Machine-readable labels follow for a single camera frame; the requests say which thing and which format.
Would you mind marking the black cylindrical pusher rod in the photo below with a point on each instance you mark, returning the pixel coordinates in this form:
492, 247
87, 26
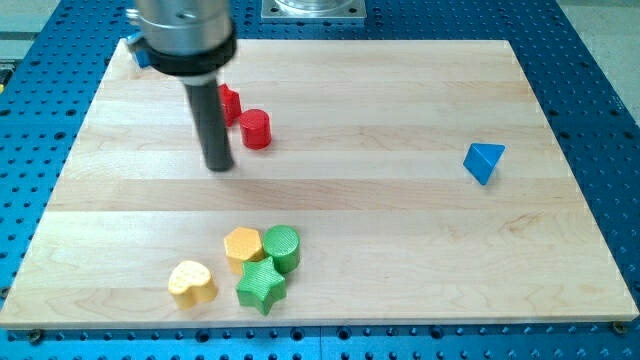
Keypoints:
208, 117

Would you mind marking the red star block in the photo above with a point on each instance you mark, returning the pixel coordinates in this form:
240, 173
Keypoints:
231, 104

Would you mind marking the red cylinder block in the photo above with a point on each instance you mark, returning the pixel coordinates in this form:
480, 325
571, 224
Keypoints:
255, 129

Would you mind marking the blue block behind arm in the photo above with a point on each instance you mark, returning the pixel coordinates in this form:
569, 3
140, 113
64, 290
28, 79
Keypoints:
134, 43

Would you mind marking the yellow hexagon block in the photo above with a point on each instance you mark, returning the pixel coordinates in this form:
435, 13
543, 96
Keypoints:
242, 245

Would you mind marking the blue perforated table plate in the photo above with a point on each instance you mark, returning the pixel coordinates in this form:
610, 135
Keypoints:
50, 93

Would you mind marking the green cylinder block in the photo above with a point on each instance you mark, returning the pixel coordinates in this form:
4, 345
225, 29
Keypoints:
282, 243

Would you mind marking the wooden board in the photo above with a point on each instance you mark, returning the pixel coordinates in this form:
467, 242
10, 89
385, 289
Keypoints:
365, 163

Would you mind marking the yellow heart block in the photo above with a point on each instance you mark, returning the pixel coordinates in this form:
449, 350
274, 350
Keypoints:
191, 283

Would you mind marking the green star block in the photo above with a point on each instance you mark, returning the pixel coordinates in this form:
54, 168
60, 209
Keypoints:
260, 285

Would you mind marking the blue triangle block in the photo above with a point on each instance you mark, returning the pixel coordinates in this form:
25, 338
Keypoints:
481, 160

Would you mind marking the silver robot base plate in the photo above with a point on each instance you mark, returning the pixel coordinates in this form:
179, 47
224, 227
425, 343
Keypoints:
313, 9

